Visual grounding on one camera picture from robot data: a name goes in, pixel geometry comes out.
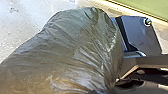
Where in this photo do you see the black trash bag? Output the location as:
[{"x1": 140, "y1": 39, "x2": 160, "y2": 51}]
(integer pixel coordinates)
[{"x1": 0, "y1": 7, "x2": 125, "y2": 94}]

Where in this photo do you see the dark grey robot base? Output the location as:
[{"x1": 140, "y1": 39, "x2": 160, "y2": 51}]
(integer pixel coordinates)
[{"x1": 111, "y1": 14, "x2": 164, "y2": 56}]

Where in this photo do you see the grey robot torso link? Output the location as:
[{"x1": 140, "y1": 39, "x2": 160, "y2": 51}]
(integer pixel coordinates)
[{"x1": 118, "y1": 50, "x2": 168, "y2": 81}]

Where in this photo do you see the shiny base screw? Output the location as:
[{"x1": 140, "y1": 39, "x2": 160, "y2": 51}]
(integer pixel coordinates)
[{"x1": 143, "y1": 18, "x2": 153, "y2": 27}]

